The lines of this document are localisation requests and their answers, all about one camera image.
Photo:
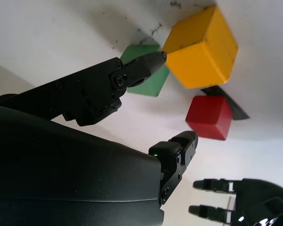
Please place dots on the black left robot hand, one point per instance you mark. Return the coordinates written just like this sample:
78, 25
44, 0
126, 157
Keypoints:
257, 200

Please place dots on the green wooden block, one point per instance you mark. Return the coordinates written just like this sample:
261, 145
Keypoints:
151, 84

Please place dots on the red wooden block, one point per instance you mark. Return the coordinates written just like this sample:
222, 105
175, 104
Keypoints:
207, 117

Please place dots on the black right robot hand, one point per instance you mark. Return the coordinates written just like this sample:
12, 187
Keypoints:
61, 164

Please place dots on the yellow wooden block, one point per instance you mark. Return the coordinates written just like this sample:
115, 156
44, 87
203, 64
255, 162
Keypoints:
198, 58

